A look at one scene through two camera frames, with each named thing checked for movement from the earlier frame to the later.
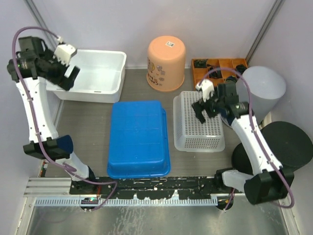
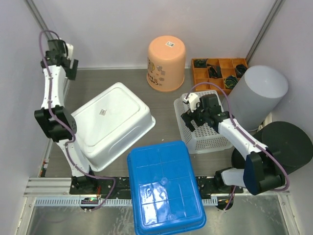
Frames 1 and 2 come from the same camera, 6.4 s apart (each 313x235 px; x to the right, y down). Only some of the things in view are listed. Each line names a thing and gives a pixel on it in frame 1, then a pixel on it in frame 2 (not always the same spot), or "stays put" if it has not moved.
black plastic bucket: (290, 142) stays put
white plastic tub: (101, 79) to (110, 124)
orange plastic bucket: (166, 63) stays put
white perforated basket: (190, 134) stays put
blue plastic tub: (139, 141) to (165, 197)
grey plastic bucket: (266, 86) stays put
